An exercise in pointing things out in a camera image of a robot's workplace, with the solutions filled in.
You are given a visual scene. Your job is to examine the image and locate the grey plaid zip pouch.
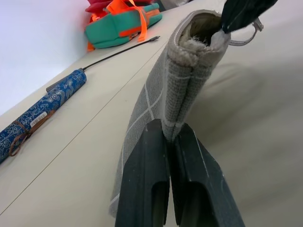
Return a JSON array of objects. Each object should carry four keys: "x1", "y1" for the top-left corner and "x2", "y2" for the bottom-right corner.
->
[{"x1": 108, "y1": 9, "x2": 264, "y2": 218}]

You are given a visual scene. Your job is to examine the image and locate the red fabric item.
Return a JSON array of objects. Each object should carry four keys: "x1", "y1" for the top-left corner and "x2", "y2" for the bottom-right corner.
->
[{"x1": 85, "y1": 0, "x2": 158, "y2": 15}]

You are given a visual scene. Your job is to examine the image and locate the black cable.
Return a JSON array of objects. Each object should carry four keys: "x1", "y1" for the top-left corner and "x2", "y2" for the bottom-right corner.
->
[{"x1": 81, "y1": 35, "x2": 160, "y2": 71}]

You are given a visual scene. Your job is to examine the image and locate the blue patterned fabric roll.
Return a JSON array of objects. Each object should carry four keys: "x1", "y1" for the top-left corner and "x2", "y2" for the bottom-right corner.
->
[{"x1": 0, "y1": 68, "x2": 87, "y2": 165}]

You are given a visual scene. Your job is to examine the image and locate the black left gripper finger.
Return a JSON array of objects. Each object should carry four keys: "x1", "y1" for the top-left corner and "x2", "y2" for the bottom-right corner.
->
[
  {"x1": 170, "y1": 123, "x2": 246, "y2": 227},
  {"x1": 114, "y1": 119, "x2": 171, "y2": 227}
]

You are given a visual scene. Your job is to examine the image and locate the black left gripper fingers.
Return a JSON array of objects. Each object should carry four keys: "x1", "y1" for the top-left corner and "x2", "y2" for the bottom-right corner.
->
[{"x1": 221, "y1": 0, "x2": 278, "y2": 34}]

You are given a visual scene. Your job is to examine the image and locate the teal and orange bag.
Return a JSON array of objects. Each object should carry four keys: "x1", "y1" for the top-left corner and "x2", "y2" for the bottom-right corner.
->
[{"x1": 84, "y1": 0, "x2": 163, "y2": 52}]

